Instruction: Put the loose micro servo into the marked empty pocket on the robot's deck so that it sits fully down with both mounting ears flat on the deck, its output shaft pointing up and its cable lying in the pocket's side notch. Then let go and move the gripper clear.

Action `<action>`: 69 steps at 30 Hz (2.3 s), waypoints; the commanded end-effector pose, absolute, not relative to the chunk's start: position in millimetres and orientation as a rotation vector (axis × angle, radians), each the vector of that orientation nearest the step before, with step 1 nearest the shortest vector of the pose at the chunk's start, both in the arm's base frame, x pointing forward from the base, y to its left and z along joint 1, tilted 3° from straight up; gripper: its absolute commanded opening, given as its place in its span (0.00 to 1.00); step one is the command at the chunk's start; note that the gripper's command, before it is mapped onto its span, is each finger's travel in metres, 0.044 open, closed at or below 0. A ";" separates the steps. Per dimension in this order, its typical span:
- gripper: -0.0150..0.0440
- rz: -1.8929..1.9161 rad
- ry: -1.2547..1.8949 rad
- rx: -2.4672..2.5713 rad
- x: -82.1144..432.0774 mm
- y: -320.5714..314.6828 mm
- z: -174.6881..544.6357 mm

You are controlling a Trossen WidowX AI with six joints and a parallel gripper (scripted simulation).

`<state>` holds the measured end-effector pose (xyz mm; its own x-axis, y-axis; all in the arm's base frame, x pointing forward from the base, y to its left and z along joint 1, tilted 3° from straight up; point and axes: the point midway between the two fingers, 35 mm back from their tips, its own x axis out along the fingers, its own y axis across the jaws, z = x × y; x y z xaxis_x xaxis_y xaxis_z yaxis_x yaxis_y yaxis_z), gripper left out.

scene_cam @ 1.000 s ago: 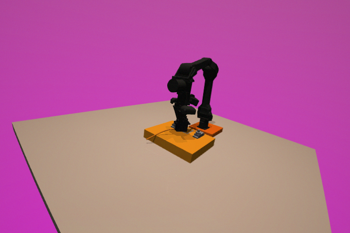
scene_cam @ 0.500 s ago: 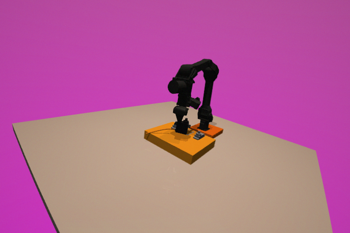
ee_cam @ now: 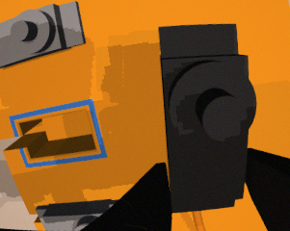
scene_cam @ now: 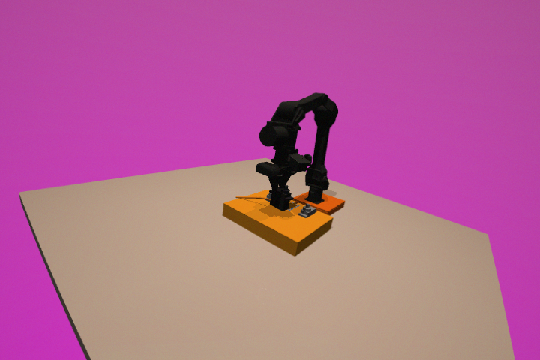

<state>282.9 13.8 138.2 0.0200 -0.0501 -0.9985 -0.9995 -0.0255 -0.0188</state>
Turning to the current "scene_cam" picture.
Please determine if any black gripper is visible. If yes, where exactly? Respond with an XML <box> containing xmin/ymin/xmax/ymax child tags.
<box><xmin>256</xmin><ymin>145</ymin><xmax>298</xmax><ymax>194</ymax></box>

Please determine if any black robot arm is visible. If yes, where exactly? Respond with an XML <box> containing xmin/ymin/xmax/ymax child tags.
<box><xmin>259</xmin><ymin>92</ymin><xmax>338</xmax><ymax>205</ymax></box>

